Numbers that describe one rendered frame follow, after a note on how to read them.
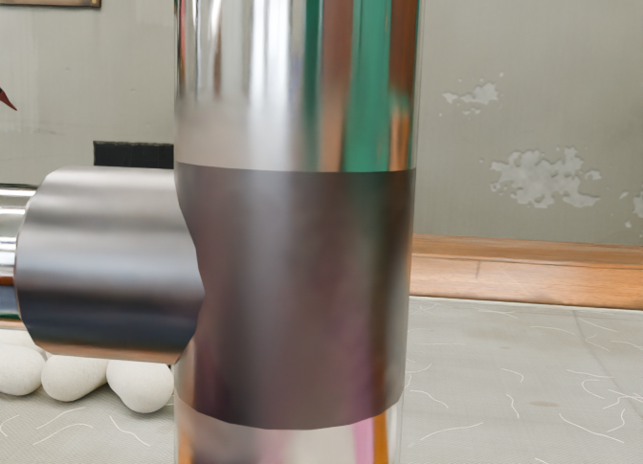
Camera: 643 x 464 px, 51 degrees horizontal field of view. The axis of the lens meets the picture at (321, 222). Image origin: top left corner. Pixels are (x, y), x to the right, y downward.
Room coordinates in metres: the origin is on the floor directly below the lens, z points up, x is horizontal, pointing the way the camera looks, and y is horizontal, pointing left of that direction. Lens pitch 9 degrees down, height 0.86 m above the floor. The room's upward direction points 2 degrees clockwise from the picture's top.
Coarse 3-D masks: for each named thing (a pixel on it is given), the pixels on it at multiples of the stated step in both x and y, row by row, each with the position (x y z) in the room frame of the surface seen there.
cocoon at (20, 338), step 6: (0, 330) 0.29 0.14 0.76; (6, 330) 0.28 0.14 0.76; (12, 330) 0.28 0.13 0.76; (0, 336) 0.28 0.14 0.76; (6, 336) 0.28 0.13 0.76; (12, 336) 0.28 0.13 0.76; (18, 336) 0.28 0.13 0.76; (24, 336) 0.28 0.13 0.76; (12, 342) 0.28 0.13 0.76; (18, 342) 0.28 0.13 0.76; (24, 342) 0.28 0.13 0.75; (30, 342) 0.28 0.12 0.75; (36, 348) 0.28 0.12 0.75; (42, 354) 0.29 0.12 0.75
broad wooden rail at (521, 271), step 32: (416, 256) 0.46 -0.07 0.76; (448, 256) 0.45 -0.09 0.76; (480, 256) 0.45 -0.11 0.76; (512, 256) 0.46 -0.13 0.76; (544, 256) 0.46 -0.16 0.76; (576, 256) 0.46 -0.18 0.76; (608, 256) 0.47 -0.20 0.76; (640, 256) 0.47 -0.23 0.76; (416, 288) 0.44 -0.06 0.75; (448, 288) 0.43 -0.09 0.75; (480, 288) 0.43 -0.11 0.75; (512, 288) 0.43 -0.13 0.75; (544, 288) 0.43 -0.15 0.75; (576, 288) 0.43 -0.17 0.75; (608, 288) 0.43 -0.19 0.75; (640, 288) 0.43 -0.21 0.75
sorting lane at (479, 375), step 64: (448, 320) 0.38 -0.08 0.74; (512, 320) 0.39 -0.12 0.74; (576, 320) 0.39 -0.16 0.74; (640, 320) 0.40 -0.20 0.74; (448, 384) 0.29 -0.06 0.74; (512, 384) 0.29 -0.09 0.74; (576, 384) 0.29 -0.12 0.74; (640, 384) 0.29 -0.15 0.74; (0, 448) 0.21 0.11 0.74; (64, 448) 0.22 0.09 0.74; (128, 448) 0.22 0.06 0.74; (448, 448) 0.23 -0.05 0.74; (512, 448) 0.23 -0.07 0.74; (576, 448) 0.23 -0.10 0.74; (640, 448) 0.23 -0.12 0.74
